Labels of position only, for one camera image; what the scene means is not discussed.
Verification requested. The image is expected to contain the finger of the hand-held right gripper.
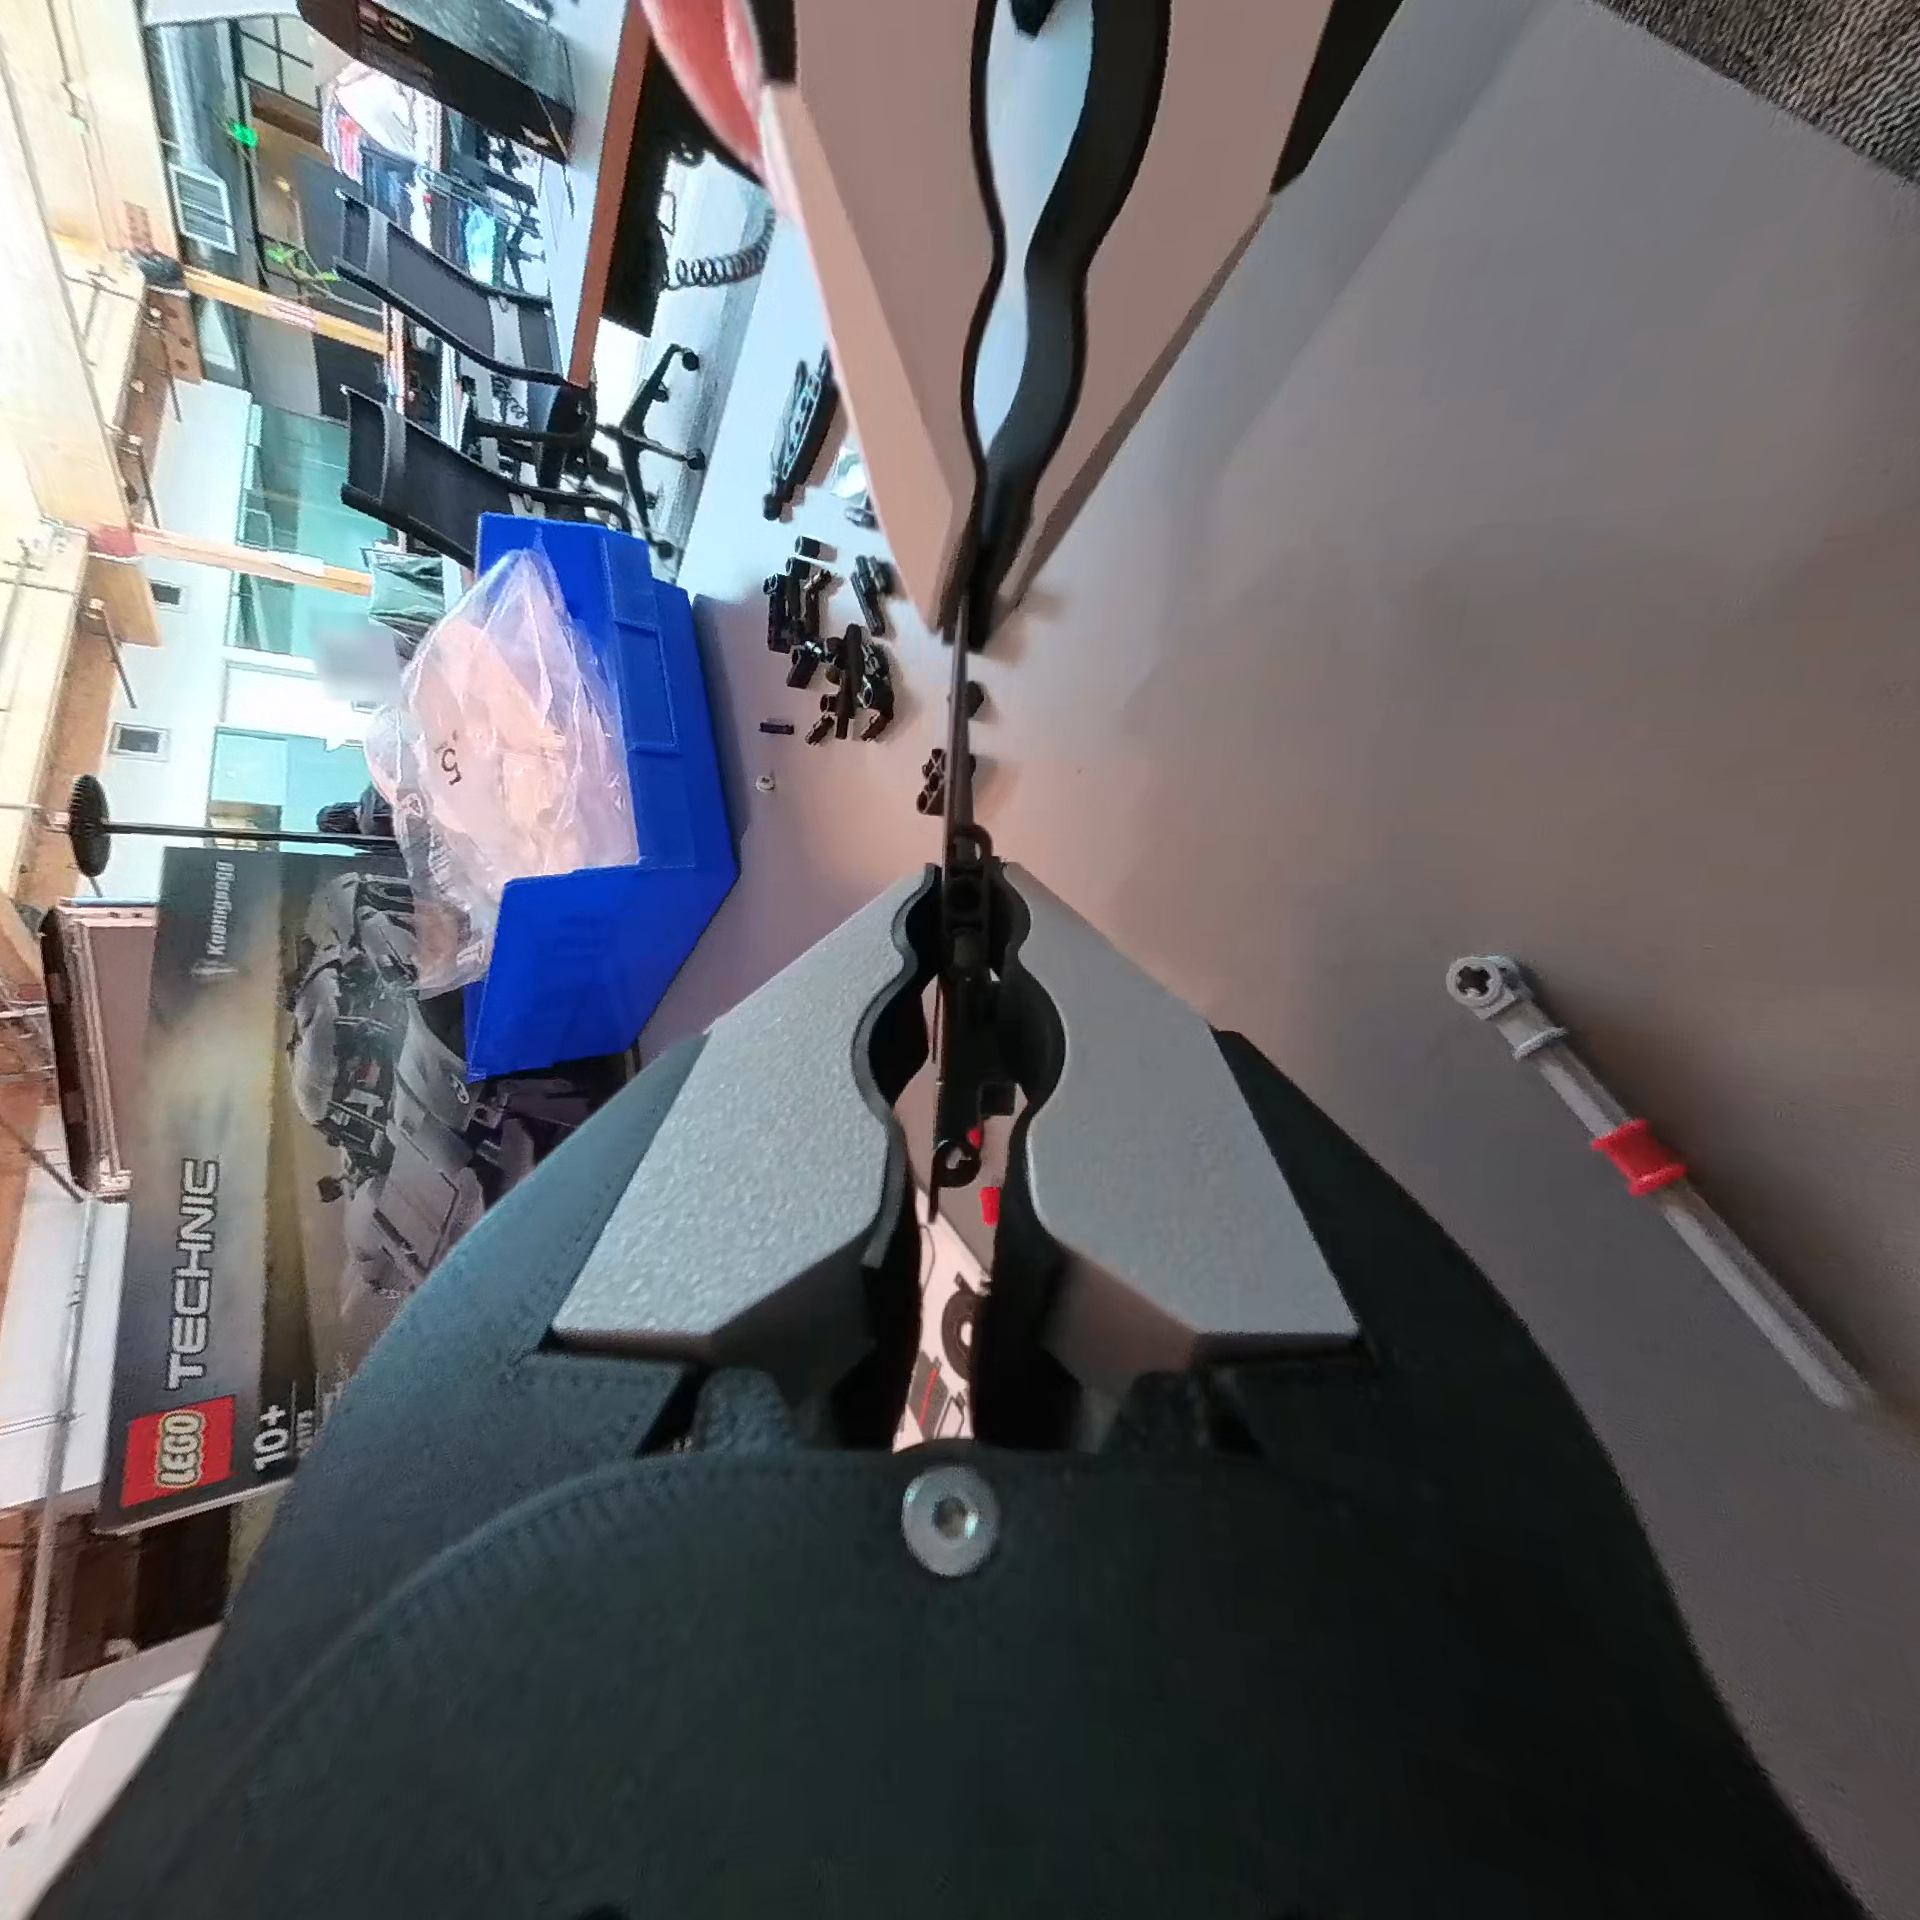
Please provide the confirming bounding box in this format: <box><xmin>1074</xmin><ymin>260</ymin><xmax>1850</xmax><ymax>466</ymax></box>
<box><xmin>752</xmin><ymin>0</ymin><xmax>990</xmax><ymax>636</ymax></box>
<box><xmin>967</xmin><ymin>0</ymin><xmax>1340</xmax><ymax>651</ymax></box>

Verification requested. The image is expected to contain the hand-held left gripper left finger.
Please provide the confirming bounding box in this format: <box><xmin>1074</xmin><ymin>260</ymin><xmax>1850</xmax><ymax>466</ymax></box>
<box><xmin>545</xmin><ymin>859</ymin><xmax>962</xmax><ymax>1454</ymax></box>

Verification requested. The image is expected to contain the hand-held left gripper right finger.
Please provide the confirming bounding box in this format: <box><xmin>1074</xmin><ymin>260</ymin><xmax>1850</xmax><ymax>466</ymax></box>
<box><xmin>978</xmin><ymin>859</ymin><xmax>1362</xmax><ymax>1454</ymax></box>

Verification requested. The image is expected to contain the black toy beam assembly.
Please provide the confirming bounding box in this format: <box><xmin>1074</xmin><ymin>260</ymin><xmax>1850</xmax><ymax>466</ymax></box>
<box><xmin>923</xmin><ymin>626</ymin><xmax>1038</xmax><ymax>1217</ymax></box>

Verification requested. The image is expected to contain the printed toy set box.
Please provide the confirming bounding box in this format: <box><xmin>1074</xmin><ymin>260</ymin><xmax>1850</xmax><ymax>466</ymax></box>
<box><xmin>100</xmin><ymin>842</ymin><xmax>498</xmax><ymax>1530</ymax></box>

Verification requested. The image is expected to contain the person's right hand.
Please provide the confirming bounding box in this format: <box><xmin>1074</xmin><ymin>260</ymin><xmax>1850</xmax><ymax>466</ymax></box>
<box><xmin>635</xmin><ymin>0</ymin><xmax>779</xmax><ymax>172</ymax></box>

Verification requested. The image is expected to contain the brown top desk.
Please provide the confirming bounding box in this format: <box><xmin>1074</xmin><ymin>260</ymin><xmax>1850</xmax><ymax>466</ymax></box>
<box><xmin>562</xmin><ymin>0</ymin><xmax>667</xmax><ymax>337</ymax></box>

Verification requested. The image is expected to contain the pile of black toy pieces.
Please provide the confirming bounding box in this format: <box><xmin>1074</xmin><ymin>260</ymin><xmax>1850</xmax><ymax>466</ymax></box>
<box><xmin>758</xmin><ymin>358</ymin><xmax>987</xmax><ymax>825</ymax></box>

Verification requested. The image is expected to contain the blue plastic bin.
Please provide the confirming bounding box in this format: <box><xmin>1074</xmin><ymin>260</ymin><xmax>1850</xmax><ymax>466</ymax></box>
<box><xmin>457</xmin><ymin>510</ymin><xmax>752</xmax><ymax>1077</ymax></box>

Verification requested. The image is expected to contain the grey axle with red bush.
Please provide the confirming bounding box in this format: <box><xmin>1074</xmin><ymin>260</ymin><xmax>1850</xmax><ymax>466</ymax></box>
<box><xmin>1445</xmin><ymin>952</ymin><xmax>1871</xmax><ymax>1411</ymax></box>

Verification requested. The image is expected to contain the black office chair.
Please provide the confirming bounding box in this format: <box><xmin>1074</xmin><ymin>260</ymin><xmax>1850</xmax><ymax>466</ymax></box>
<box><xmin>342</xmin><ymin>337</ymin><xmax>712</xmax><ymax>569</ymax></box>
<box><xmin>327</xmin><ymin>187</ymin><xmax>553</xmax><ymax>391</ymax></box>

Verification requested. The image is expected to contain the black printed box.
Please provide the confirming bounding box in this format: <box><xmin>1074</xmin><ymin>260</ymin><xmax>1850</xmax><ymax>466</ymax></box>
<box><xmin>301</xmin><ymin>0</ymin><xmax>583</xmax><ymax>172</ymax></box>

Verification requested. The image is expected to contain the bundle of clear plastic bags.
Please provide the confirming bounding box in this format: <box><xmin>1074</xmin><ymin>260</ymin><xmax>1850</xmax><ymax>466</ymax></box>
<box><xmin>364</xmin><ymin>539</ymin><xmax>653</xmax><ymax>991</ymax></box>

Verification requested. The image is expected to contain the dark brown panel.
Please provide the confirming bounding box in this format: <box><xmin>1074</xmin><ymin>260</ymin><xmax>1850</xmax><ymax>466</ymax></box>
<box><xmin>38</xmin><ymin>894</ymin><xmax>170</xmax><ymax>1203</ymax></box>

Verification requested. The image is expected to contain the black pole with round disc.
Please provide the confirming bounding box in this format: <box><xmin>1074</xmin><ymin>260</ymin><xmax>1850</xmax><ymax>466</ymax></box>
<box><xmin>63</xmin><ymin>778</ymin><xmax>396</xmax><ymax>877</ymax></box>

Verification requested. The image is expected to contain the black coiled cable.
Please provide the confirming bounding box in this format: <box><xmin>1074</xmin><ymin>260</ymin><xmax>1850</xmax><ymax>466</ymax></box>
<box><xmin>667</xmin><ymin>206</ymin><xmax>773</xmax><ymax>305</ymax></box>

